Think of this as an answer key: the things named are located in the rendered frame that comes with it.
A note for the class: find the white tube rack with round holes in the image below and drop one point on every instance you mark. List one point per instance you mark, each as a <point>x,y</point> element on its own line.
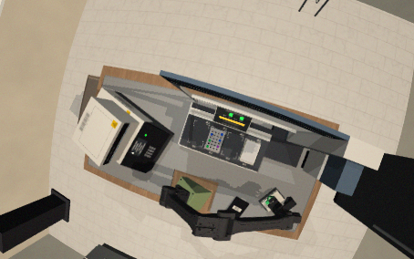
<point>215,139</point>

